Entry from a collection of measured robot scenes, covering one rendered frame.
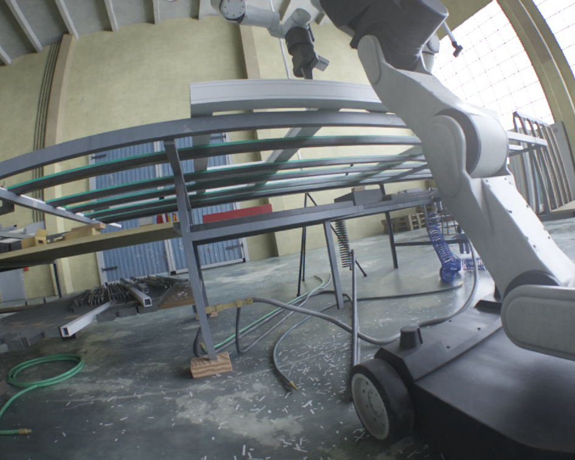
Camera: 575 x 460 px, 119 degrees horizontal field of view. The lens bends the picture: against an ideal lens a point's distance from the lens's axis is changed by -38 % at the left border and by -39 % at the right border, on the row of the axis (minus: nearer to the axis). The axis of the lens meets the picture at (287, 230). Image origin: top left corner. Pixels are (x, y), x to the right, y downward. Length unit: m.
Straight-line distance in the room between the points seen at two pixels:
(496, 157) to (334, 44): 10.81
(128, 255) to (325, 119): 6.90
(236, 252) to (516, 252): 6.98
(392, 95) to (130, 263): 7.16
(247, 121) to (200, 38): 9.18
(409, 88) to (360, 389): 0.70
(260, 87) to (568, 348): 0.88
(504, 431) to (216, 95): 0.91
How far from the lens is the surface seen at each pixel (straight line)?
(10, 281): 9.48
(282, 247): 7.15
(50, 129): 8.95
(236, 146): 1.05
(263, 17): 0.96
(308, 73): 0.91
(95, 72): 9.83
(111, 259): 7.60
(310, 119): 0.88
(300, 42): 0.95
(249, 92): 0.80
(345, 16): 0.88
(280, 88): 0.83
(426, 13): 0.71
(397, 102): 0.71
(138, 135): 0.81
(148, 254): 7.34
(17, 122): 10.47
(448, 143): 0.54
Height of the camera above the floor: 0.48
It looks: 1 degrees up
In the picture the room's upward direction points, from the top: 10 degrees counter-clockwise
